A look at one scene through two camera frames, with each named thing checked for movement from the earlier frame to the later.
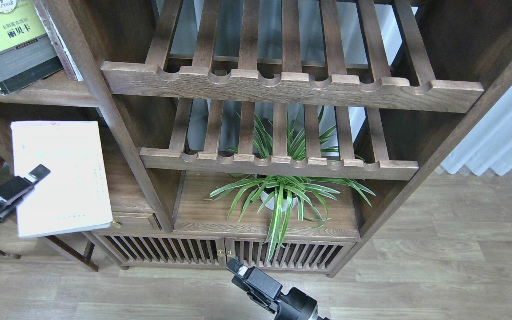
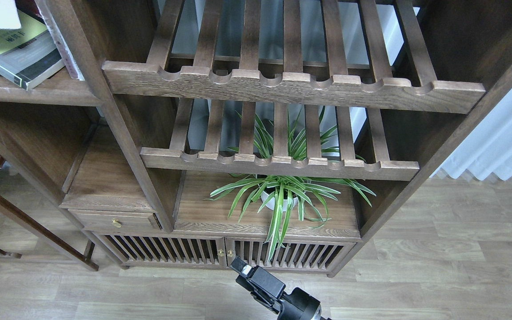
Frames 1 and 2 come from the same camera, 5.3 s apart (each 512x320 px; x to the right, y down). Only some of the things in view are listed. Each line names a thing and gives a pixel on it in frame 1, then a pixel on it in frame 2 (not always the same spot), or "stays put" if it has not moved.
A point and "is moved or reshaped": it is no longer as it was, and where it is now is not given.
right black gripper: [295, 304] stays put
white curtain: [507, 136] stays put
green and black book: [10, 46] is moved or reshaped
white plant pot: [265, 196] stays put
